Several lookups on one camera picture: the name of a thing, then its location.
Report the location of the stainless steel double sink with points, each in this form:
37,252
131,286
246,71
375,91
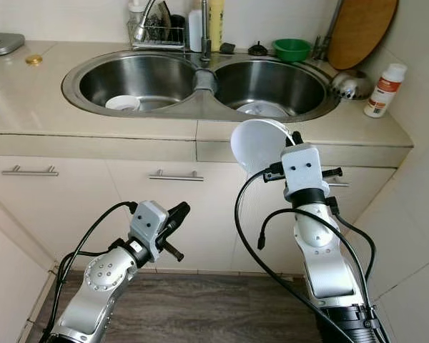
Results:
136,78

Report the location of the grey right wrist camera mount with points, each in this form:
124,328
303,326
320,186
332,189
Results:
304,168

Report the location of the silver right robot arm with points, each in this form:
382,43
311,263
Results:
325,264

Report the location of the small white bowl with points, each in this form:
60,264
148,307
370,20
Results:
121,103

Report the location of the shiny steel bowl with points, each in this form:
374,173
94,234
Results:
352,84

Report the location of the yellow squeeze bottle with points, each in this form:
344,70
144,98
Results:
216,25

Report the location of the white bottle orange label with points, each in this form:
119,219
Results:
384,91

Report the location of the gold round cap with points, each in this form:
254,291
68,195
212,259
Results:
34,59

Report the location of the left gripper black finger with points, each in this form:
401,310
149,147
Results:
177,216

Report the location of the small black block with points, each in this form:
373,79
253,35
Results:
227,48

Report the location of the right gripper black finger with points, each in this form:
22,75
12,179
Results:
296,138

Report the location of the clear soap pump bottle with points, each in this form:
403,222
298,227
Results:
134,11

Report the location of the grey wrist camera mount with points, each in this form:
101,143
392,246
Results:
304,168
149,221

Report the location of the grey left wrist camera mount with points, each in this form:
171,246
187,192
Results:
149,221

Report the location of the white floral plate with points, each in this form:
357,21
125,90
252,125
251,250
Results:
257,146

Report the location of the black sink stopper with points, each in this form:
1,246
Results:
257,50

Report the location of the white side cabinet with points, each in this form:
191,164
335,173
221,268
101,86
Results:
11,286

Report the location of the cream kitchen base cabinet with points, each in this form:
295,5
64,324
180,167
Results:
86,214

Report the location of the green plastic bowl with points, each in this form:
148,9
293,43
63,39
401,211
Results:
292,50

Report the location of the round wooden cutting board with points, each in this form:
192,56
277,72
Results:
361,32

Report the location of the flexible steel gooseneck faucet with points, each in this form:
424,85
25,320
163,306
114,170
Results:
139,28

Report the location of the grey dishcloth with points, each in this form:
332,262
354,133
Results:
204,80

